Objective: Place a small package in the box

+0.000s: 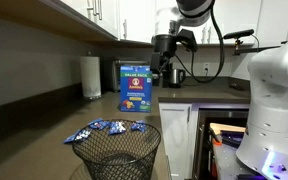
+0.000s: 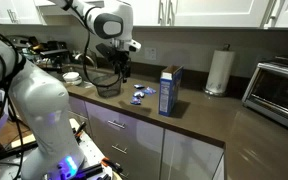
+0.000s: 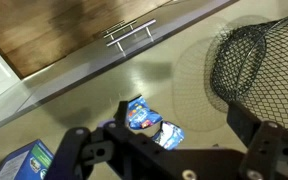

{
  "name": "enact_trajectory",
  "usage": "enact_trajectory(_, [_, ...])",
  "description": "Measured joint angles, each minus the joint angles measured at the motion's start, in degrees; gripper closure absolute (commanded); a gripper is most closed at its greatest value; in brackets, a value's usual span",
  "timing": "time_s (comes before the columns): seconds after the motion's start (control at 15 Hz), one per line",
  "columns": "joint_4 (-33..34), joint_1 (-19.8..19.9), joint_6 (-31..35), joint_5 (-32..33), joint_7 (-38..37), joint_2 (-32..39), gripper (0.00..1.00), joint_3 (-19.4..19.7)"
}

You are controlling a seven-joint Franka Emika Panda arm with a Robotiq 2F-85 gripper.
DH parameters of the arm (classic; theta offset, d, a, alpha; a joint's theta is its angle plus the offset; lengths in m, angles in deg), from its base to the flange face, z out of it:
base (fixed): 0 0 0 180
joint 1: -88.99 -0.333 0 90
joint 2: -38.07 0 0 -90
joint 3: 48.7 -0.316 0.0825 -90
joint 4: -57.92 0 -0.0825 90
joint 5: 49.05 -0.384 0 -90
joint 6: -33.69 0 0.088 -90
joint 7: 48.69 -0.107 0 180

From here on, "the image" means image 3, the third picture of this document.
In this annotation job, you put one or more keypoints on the grey drawer cabinet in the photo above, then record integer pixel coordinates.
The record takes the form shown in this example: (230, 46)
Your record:
(84, 66)

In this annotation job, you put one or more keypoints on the blue snack package orange print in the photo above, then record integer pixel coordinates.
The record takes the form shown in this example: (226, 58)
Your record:
(144, 116)

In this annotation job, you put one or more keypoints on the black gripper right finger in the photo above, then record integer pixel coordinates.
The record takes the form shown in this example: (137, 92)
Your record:
(270, 150)

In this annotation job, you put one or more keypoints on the blue white snack package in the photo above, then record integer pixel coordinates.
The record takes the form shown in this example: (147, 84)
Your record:
(170, 136)

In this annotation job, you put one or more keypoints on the blue cardboard box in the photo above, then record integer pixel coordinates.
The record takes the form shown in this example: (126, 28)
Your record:
(20, 165)

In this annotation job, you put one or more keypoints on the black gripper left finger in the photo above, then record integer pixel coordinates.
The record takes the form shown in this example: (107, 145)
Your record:
(84, 156)

